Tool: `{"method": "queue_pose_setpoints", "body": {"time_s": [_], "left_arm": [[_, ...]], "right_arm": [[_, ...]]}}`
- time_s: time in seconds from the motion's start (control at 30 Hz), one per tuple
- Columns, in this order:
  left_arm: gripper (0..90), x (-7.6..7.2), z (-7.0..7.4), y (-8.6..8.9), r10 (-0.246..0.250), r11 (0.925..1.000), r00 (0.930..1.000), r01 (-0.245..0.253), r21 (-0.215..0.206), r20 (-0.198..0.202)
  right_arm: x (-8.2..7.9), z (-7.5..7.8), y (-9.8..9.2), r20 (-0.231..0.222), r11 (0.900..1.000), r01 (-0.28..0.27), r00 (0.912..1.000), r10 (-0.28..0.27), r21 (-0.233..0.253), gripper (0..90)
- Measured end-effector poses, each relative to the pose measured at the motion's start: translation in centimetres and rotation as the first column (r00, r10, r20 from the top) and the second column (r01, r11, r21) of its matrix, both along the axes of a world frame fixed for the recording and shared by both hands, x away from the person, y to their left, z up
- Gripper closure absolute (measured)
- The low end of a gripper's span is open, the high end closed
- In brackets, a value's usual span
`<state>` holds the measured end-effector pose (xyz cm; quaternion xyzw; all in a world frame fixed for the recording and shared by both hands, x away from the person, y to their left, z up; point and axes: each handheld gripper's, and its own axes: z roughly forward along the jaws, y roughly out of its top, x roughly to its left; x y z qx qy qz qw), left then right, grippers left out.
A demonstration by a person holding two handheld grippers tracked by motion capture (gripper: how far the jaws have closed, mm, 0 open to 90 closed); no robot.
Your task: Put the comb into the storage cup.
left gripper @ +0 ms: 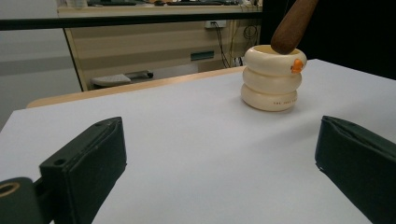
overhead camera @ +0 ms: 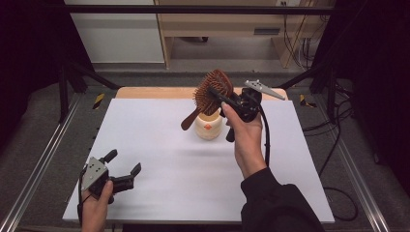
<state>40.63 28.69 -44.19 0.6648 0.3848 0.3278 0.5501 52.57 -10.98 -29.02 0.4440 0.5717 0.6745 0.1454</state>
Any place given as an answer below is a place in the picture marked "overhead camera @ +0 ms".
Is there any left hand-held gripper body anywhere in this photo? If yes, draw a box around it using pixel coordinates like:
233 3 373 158
80 157 134 205

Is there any cream ribbed cup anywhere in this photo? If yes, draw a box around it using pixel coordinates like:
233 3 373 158
193 110 224 141

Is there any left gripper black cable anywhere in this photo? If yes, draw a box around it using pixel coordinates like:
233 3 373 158
76 167 89 225

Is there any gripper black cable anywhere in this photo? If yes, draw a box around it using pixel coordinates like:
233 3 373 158
76 167 89 225
255 98 272 168

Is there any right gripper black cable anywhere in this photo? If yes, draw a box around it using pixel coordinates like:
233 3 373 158
255 98 272 168

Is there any person's right hand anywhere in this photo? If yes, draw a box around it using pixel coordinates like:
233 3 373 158
221 102 268 180

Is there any white cabinet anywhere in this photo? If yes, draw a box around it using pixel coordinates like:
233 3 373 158
64 0 165 64

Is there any black horizontal frame bar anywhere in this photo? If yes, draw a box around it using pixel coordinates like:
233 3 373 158
64 4 337 15

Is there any aluminium rail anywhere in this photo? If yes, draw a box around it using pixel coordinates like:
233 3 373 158
313 95 391 232
0 93 81 232

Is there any white table board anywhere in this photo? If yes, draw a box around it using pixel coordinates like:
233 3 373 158
62 98 336 225

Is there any person's left hand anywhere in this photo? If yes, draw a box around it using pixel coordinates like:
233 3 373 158
80 181 114 225

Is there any light wooden desk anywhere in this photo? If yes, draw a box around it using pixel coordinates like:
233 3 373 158
154 0 337 70

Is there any dark curtain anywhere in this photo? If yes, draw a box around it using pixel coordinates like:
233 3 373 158
313 0 410 188
0 0 95 146

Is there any brown wooden hairbrush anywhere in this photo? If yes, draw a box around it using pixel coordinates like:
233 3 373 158
180 69 235 131

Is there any bundle of hanging cables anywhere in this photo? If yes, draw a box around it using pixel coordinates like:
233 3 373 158
281 1 323 71

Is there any black floor cable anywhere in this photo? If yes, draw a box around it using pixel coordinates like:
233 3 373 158
303 81 360 222

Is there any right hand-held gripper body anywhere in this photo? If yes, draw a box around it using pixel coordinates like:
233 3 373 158
225 79 286 143

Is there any black frame stand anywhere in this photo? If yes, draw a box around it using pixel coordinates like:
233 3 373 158
274 61 337 122
57 59 122 124

